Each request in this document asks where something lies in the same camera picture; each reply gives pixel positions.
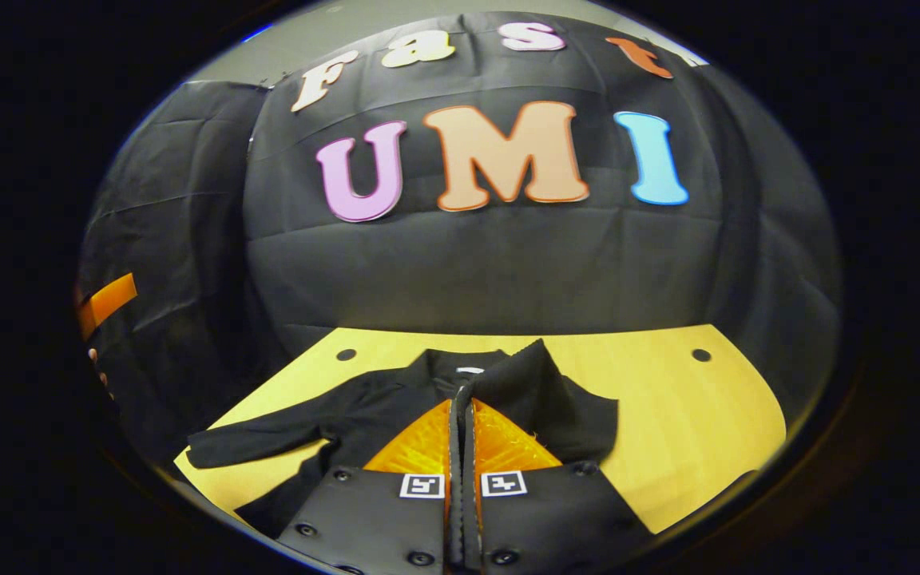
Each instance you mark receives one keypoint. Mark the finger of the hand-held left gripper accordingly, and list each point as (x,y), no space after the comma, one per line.
(109,299)

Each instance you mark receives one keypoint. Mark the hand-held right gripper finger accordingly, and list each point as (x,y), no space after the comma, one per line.
(455,519)
(472,519)

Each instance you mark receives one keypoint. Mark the black button shirt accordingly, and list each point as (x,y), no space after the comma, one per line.
(364,415)

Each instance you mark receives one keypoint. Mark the black backdrop cloth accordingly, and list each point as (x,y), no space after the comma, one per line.
(492,263)

